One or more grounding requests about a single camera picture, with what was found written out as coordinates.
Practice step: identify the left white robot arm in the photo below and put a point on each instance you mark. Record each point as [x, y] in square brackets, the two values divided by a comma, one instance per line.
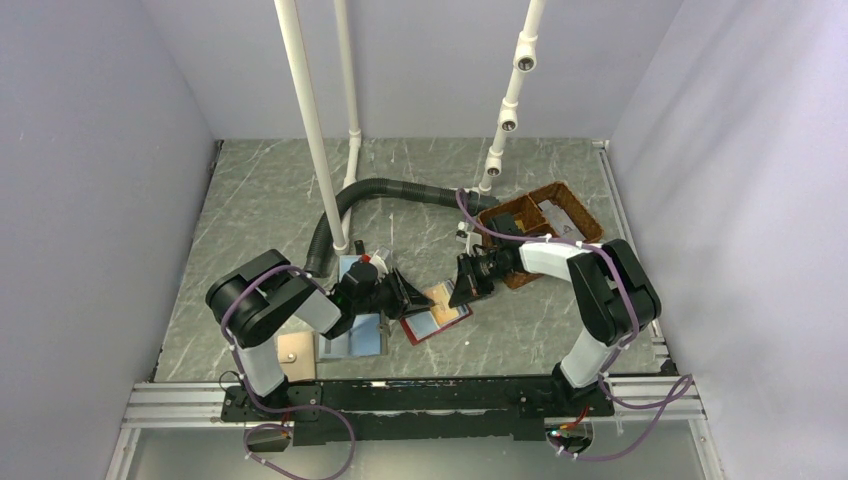
[252, 302]

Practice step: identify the brown wicker divided basket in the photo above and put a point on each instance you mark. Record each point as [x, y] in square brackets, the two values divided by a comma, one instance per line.
[526, 206]

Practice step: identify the blue card holder orange card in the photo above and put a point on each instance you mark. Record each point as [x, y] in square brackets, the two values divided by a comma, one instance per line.
[354, 271]

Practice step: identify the gold VIP card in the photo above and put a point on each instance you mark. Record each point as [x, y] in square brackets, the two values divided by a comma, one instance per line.
[440, 295]

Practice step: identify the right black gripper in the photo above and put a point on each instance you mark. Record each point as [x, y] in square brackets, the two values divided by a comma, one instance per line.
[467, 287]

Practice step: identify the open blue grey card holder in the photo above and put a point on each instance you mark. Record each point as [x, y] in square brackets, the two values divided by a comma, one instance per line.
[365, 339]

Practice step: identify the white front pole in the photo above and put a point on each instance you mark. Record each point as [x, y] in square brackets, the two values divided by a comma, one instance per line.
[290, 28]

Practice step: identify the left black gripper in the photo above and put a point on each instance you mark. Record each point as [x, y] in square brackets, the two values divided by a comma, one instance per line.
[407, 298]

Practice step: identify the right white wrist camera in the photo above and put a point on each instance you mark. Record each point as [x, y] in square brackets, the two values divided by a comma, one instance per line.
[466, 235]

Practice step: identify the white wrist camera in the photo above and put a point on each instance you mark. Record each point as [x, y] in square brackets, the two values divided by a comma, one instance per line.
[466, 235]
[381, 259]

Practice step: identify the silver cards in basket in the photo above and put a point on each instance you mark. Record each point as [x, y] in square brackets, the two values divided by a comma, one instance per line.
[560, 221]

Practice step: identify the red leather card holder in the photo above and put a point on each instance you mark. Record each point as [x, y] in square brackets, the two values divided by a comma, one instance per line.
[421, 326]

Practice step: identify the white rear pole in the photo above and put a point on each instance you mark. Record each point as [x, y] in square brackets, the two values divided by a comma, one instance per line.
[348, 77]

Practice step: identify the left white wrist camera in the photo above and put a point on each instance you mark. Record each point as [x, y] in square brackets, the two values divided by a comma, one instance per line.
[381, 259]

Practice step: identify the white pole with fittings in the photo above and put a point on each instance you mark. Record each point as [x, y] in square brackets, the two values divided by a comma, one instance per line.
[524, 61]

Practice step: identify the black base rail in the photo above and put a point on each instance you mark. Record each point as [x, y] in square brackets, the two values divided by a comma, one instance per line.
[519, 407]

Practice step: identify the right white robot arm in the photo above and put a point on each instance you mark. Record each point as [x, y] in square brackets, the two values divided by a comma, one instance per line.
[614, 295]

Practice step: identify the beige snap card holder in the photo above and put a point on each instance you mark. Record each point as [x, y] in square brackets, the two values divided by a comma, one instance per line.
[296, 354]

